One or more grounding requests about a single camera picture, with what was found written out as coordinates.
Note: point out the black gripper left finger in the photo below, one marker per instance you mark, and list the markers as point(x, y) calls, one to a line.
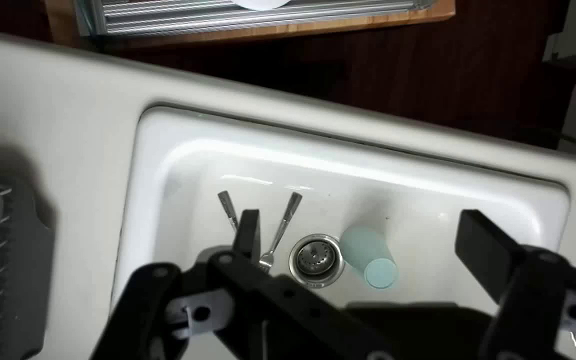
point(248, 232)

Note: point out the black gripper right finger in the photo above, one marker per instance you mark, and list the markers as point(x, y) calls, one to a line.
point(491, 250)

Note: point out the teal plastic cup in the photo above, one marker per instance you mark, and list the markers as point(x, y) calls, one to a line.
point(368, 254)

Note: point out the metal sink drain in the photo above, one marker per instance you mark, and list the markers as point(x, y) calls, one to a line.
point(316, 260)

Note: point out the white enamel sink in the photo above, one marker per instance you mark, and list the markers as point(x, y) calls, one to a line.
point(69, 132)

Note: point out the metal knife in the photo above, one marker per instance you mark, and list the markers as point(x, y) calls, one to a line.
point(226, 204)

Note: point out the metal fork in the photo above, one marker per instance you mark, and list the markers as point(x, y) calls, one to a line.
point(286, 218)

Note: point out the aluminium frame rail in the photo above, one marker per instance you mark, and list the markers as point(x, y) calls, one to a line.
point(189, 18)

